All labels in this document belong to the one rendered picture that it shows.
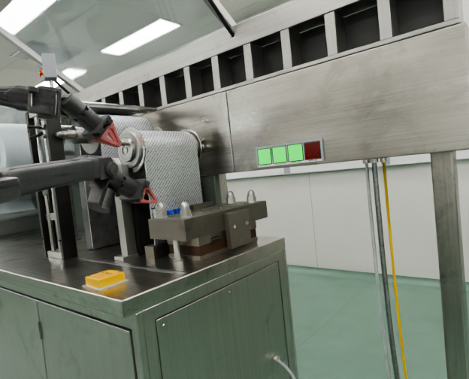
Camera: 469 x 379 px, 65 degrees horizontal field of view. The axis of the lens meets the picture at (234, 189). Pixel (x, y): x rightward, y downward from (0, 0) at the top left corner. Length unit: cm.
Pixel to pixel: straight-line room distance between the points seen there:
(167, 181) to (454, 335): 100
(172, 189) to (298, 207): 277
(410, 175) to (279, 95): 238
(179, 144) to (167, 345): 66
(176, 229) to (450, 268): 81
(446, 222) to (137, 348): 91
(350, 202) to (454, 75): 270
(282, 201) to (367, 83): 299
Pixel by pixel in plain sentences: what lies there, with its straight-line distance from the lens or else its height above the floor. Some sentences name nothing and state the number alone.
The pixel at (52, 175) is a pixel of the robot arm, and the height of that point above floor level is 118.
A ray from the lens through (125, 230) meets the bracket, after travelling 124.
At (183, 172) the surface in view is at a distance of 129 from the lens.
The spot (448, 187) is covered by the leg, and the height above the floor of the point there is 104.
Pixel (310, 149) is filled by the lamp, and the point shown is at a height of 119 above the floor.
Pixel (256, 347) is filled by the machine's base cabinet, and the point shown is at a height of 60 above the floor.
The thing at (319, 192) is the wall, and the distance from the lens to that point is 378.
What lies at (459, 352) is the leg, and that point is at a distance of 136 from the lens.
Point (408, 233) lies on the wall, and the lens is 356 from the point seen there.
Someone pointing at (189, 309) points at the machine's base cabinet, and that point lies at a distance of 98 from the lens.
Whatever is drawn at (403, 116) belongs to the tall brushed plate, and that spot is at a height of 124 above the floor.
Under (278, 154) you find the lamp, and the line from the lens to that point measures 122.
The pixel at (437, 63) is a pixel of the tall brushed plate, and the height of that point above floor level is 136.
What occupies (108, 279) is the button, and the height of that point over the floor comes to 92.
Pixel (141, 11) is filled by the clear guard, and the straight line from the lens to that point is 156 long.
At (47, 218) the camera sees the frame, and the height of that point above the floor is 105.
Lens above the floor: 115
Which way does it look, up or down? 3 degrees down
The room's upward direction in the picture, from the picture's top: 6 degrees counter-clockwise
